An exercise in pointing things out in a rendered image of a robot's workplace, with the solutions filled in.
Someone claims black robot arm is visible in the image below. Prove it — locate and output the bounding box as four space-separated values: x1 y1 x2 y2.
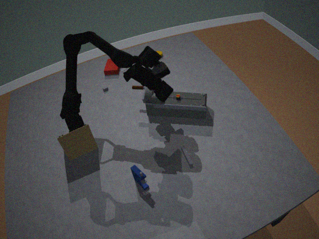
60 31 170 132

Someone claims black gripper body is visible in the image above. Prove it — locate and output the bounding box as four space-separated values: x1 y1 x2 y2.
140 68 173 102

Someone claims red rectangular block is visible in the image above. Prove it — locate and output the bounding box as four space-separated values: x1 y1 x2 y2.
104 59 120 75

